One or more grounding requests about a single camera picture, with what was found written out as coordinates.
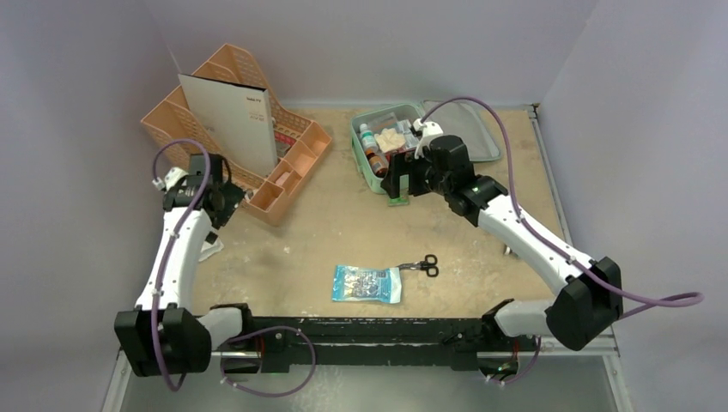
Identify brown medicine bottle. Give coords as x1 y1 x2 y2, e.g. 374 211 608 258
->
366 151 388 179

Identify white gauze bag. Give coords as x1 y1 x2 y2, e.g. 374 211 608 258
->
374 128 406 154

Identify clear bag of pads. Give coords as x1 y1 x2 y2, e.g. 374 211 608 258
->
395 119 419 146

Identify small white bottle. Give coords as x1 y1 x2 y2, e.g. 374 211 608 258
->
359 124 379 155

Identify blue gauze packet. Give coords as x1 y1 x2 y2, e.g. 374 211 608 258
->
331 265 402 304

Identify red first aid pouch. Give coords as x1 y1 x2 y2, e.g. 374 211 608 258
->
387 147 416 161

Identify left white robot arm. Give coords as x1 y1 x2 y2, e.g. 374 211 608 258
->
114 154 256 377

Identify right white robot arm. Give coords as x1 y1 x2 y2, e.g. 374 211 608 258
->
381 136 623 350

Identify green pill pack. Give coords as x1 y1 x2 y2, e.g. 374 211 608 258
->
387 192 410 207

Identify white cloth pad left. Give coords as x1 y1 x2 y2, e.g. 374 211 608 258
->
198 232 224 262

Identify mint green open case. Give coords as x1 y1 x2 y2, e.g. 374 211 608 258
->
349 100 502 195

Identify white booklet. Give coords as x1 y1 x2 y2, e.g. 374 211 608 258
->
178 74 278 177

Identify peach plastic file organizer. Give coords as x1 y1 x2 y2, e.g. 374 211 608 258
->
141 44 332 226

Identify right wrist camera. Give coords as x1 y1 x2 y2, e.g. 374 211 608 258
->
413 118 444 159

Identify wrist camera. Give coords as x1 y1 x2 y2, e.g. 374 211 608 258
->
152 167 188 192
413 118 444 159

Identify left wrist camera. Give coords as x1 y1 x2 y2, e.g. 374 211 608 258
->
152 167 188 192

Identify black handled scissors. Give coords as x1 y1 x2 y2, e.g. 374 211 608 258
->
397 254 440 277

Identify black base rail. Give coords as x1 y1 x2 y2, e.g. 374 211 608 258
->
221 316 536 373

